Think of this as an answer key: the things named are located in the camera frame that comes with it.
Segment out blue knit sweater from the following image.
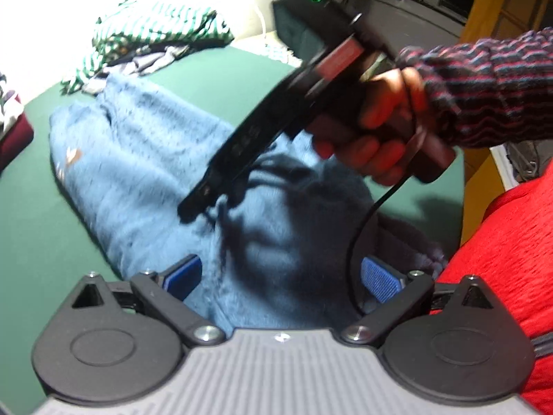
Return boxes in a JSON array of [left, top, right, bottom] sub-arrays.
[[49, 73, 450, 333]]

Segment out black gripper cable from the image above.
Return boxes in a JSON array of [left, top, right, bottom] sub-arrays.
[[348, 65, 418, 316]]

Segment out dark red folded garment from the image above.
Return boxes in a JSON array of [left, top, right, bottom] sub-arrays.
[[0, 101, 34, 169]]

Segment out person's red clothing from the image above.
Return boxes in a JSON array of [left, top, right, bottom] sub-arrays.
[[432, 168, 553, 413]]

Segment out white folded garment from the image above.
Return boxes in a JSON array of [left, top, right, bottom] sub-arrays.
[[0, 75, 22, 132]]

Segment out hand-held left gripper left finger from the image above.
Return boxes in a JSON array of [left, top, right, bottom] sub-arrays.
[[71, 253, 227, 347]]

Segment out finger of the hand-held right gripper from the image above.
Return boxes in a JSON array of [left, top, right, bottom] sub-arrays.
[[178, 168, 243, 225]]

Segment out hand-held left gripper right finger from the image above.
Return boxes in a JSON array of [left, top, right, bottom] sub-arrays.
[[340, 256, 495, 347]]

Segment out person's right hand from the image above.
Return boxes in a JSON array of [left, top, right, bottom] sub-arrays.
[[315, 67, 432, 186]]

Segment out green white striped garment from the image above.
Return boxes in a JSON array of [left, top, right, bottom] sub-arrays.
[[60, 0, 234, 96]]

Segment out wooden door frame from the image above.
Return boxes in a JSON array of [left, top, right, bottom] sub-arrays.
[[460, 0, 553, 44]]

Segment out grey blue striped garment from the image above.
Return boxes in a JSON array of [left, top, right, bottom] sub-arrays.
[[82, 45, 191, 96]]

